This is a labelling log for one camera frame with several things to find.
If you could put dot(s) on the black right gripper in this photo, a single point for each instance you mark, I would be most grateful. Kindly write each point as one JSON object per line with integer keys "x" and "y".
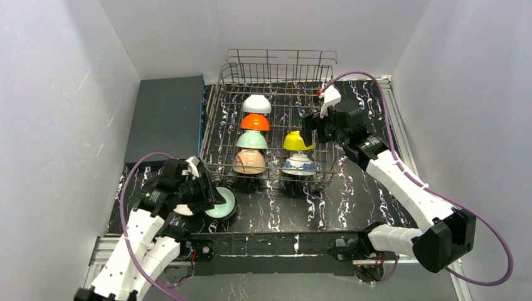
{"x": 317, "y": 129}

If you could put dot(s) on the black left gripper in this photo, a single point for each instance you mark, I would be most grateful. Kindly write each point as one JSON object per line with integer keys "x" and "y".
{"x": 206, "y": 190}

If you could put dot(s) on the green bowl dark exterior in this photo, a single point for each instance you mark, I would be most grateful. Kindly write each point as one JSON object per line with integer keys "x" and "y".
{"x": 227, "y": 210}

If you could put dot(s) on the yellow bowl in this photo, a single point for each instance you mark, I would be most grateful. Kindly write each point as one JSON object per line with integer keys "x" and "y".
{"x": 294, "y": 142}

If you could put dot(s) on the blue patterned bowl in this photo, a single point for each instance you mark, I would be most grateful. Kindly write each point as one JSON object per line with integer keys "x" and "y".
{"x": 299, "y": 165}

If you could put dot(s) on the beige floral bowl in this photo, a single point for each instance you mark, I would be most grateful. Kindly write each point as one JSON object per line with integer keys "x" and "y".
{"x": 249, "y": 161}

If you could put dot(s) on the orange rimmed white bowl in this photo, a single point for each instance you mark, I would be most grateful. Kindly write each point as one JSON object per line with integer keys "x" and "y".
{"x": 257, "y": 122}

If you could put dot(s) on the white bowl blue band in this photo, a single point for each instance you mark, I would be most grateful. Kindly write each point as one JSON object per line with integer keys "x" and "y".
{"x": 257, "y": 104}

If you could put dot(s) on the celadon green bowl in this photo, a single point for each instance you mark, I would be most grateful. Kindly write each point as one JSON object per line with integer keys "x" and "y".
{"x": 252, "y": 139}

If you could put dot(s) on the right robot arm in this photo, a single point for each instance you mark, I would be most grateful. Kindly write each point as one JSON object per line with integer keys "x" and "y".
{"x": 443, "y": 234}

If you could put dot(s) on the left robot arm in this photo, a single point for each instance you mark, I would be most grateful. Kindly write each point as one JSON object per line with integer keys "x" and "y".
{"x": 147, "y": 245}

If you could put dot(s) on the white square bowl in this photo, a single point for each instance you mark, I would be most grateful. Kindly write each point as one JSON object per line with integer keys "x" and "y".
{"x": 183, "y": 209}

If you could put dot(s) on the dark grey flat box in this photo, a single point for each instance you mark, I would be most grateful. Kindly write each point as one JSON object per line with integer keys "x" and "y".
{"x": 167, "y": 118}

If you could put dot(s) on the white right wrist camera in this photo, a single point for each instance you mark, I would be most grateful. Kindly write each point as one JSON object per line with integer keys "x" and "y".
{"x": 330, "y": 96}

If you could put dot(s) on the grey wire dish rack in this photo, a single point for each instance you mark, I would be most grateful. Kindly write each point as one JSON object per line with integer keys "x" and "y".
{"x": 290, "y": 80}

